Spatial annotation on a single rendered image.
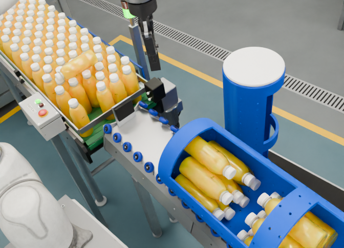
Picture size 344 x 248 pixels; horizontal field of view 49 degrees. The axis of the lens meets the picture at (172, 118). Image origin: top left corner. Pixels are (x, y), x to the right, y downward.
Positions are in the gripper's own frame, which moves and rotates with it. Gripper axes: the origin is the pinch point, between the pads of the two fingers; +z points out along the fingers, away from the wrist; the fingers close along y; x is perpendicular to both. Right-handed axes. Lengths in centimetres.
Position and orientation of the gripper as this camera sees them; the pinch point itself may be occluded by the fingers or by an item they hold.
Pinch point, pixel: (153, 60)
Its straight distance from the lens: 111.5
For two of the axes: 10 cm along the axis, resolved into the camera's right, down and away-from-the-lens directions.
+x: -9.9, 1.4, 0.5
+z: 1.3, 6.8, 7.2
